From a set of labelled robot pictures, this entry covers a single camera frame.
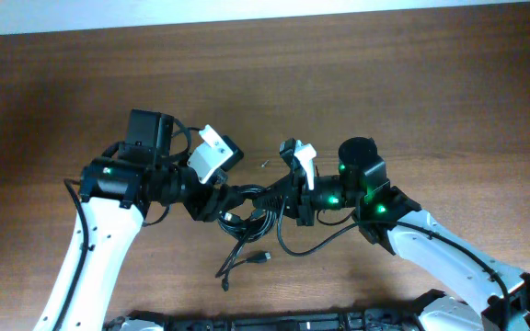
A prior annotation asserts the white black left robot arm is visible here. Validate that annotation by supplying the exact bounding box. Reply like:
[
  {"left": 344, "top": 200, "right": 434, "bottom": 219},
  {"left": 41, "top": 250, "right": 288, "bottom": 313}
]
[{"left": 35, "top": 109, "right": 244, "bottom": 330}]

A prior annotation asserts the right camera black cable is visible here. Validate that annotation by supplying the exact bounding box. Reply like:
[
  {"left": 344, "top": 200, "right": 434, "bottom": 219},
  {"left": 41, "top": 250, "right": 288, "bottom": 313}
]
[{"left": 275, "top": 197, "right": 511, "bottom": 318}]

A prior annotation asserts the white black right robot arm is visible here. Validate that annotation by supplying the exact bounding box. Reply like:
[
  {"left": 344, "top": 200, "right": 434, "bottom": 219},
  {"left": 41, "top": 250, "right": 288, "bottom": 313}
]
[{"left": 254, "top": 137, "right": 530, "bottom": 330}]

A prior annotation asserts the thick black cable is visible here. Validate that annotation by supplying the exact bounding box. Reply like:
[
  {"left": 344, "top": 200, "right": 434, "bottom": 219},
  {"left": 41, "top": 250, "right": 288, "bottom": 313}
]
[{"left": 213, "top": 183, "right": 279, "bottom": 291}]

